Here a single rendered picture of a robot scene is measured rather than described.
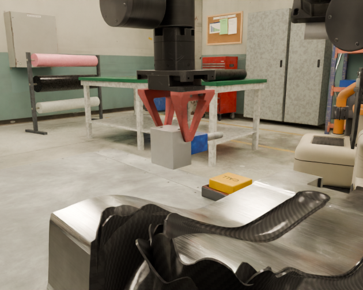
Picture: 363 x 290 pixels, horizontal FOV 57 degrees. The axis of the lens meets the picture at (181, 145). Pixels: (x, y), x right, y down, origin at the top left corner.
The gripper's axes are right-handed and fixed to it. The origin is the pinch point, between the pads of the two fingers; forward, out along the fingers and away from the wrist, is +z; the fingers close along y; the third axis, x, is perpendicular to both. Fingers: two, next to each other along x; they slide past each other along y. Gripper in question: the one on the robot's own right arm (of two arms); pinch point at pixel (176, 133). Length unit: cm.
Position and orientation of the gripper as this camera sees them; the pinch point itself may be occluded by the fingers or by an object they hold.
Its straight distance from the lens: 49.1
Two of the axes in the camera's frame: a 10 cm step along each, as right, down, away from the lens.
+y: 6.8, 1.7, -7.1
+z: 0.1, 9.7, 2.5
